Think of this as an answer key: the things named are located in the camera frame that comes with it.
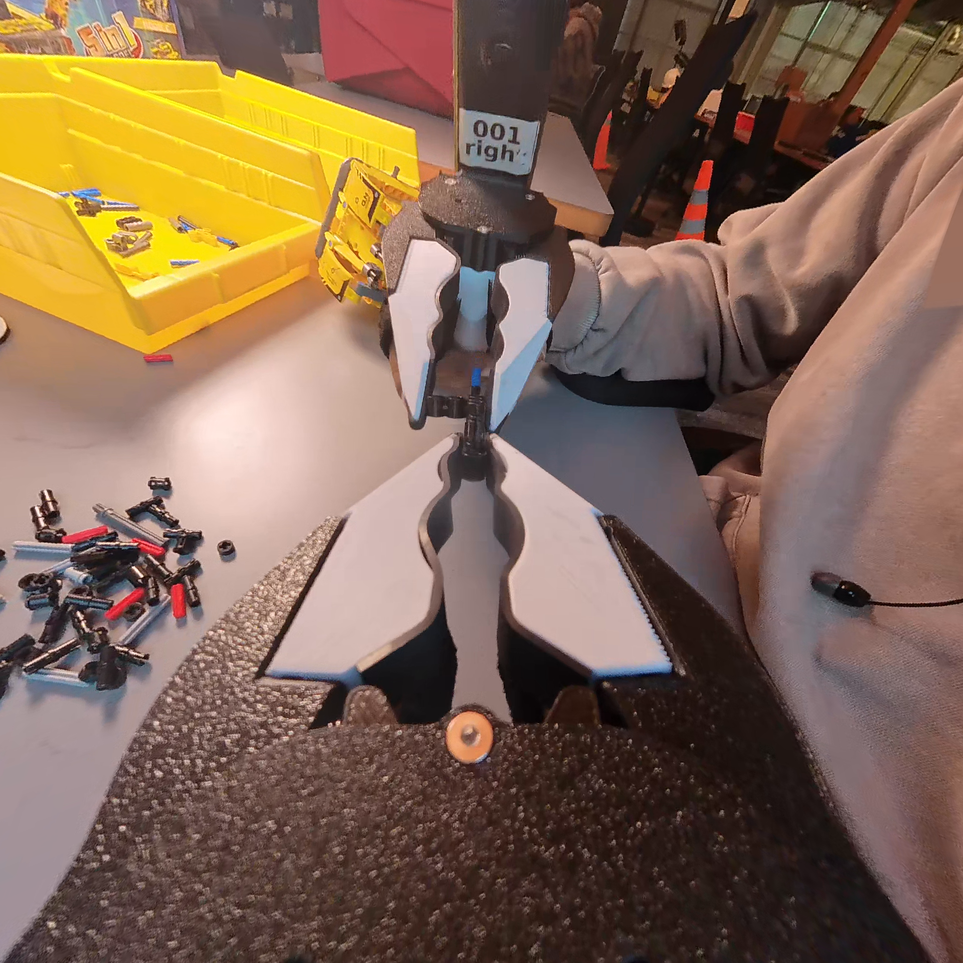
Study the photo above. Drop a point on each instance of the red folded bag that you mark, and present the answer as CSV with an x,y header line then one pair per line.
x,y
391,53

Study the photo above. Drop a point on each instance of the heap of blue grey pins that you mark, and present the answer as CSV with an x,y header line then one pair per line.
x,y
128,237

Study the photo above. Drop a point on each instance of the grey desk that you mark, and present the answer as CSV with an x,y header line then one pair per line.
x,y
226,421

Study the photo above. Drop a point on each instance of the black multi-hole connector piece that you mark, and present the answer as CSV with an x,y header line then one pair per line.
x,y
472,444

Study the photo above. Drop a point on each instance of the blue toy kit box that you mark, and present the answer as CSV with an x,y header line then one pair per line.
x,y
90,26

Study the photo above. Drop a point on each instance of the person's right hand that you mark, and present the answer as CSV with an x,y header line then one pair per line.
x,y
459,374

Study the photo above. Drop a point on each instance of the orange traffic cone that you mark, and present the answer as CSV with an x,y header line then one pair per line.
x,y
696,211
603,147

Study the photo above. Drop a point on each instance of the black clip microphone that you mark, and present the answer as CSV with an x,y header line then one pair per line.
x,y
846,592

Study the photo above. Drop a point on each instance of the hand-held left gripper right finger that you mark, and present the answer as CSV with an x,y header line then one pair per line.
x,y
587,587

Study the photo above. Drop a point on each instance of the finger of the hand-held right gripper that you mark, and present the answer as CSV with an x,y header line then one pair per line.
x,y
526,316
414,316

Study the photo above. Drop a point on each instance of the pile of small block pieces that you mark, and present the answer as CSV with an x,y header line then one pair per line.
x,y
113,572

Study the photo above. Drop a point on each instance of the beige hoodie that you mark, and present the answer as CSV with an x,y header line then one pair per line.
x,y
865,451

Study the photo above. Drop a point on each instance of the black chair armrest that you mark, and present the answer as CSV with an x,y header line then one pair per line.
x,y
639,391

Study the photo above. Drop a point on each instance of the yellow plastic parts bin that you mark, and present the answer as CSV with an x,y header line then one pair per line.
x,y
226,293
338,128

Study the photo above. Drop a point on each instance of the person's right forearm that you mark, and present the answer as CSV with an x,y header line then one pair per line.
x,y
662,301

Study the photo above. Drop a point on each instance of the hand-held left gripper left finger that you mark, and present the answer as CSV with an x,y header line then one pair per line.
x,y
368,587

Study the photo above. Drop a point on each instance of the yellow block toy model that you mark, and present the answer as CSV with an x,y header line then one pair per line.
x,y
353,218

